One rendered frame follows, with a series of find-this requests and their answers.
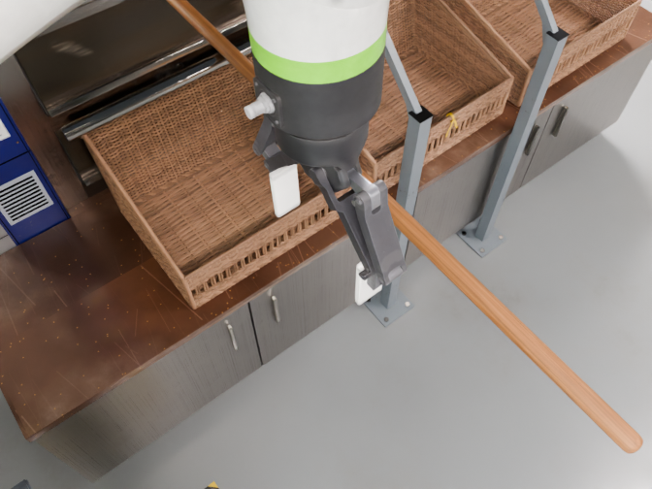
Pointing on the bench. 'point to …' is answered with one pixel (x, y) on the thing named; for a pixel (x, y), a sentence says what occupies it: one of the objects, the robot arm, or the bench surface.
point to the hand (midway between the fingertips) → (326, 244)
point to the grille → (23, 197)
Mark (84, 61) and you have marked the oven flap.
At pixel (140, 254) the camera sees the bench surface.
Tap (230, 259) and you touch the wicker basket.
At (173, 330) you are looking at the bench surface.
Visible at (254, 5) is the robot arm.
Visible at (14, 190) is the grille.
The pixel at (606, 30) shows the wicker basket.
